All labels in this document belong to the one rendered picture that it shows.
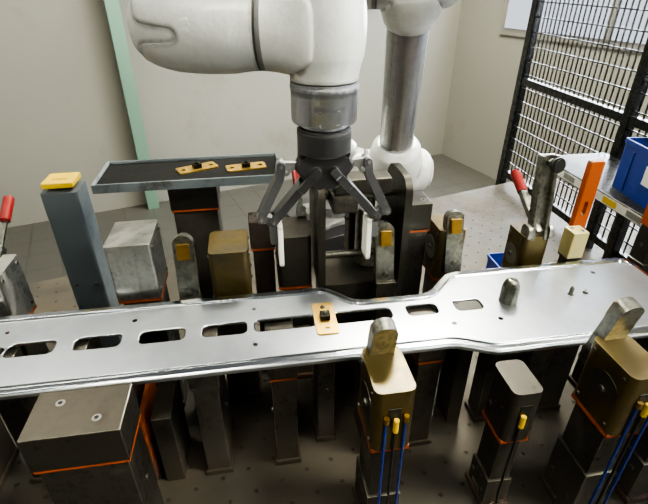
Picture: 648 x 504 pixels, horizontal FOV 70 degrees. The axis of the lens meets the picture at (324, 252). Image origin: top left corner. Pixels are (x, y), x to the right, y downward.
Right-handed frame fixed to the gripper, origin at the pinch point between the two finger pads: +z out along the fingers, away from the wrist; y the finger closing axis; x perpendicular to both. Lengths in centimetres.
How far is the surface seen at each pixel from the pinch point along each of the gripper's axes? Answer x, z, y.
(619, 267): 7, 14, 62
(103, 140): 277, 63, -112
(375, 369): -17.5, 8.9, 4.4
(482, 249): 65, 44, 66
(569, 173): 50, 11, 79
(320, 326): -2.3, 13.2, -0.9
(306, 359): -9.1, 13.8, -4.2
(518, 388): -19.2, 14.4, 25.9
